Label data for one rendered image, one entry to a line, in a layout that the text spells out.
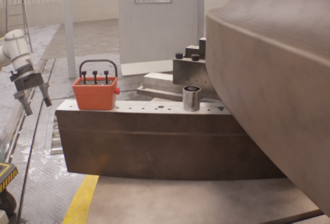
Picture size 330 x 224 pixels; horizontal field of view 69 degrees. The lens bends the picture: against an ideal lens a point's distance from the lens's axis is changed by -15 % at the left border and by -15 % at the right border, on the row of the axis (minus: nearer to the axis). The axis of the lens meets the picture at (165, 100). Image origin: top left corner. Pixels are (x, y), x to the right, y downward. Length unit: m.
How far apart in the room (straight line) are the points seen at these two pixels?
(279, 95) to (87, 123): 0.96
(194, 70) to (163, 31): 2.20
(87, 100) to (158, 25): 3.13
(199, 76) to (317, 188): 1.79
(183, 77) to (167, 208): 1.27
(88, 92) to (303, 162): 0.98
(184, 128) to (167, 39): 3.20
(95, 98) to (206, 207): 0.71
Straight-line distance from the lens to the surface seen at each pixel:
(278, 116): 0.61
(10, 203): 1.78
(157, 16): 4.29
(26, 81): 1.14
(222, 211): 1.28
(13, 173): 1.68
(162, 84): 2.47
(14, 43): 1.18
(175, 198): 1.33
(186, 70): 2.24
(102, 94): 1.26
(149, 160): 1.37
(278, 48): 0.59
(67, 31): 4.20
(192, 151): 1.34
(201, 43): 2.28
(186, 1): 4.44
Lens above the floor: 1.20
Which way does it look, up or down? 22 degrees down
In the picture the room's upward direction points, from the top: straight up
